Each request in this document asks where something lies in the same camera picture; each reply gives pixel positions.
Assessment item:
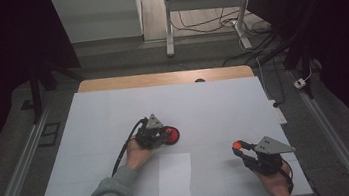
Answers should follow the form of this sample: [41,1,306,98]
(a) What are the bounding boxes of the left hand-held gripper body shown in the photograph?
[133,112,169,151]

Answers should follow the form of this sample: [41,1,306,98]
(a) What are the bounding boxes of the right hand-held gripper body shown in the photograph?
[249,133,300,179]

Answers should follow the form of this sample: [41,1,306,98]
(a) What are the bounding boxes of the round red ink pad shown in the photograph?
[161,125,182,147]

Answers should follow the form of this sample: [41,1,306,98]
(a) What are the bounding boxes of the small orange stamp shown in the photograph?
[231,139,243,151]

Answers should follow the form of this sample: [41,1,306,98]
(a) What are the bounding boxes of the white paper sheet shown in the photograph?
[153,150,197,196]

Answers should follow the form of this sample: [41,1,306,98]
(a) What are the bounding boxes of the person's left hand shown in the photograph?
[122,136,156,173]

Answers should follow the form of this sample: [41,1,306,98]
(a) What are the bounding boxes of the person's right hand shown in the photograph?
[254,161,294,196]

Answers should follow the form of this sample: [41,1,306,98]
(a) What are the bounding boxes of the white power strip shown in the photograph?
[267,98,288,126]

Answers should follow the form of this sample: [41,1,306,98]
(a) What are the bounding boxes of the large white table cover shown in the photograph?
[21,65,314,196]

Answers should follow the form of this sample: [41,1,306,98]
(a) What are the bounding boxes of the small white adapter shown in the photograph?
[293,77,308,90]

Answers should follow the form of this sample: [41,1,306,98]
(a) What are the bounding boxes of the white cabinet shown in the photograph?
[50,0,146,47]

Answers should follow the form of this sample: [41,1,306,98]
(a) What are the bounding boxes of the right hand-held gripper cable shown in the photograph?
[279,160,296,195]

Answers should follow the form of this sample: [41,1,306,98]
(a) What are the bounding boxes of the black floor cables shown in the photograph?
[169,0,277,73]

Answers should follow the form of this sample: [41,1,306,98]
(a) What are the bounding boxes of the white desk frame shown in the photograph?
[159,0,262,61]

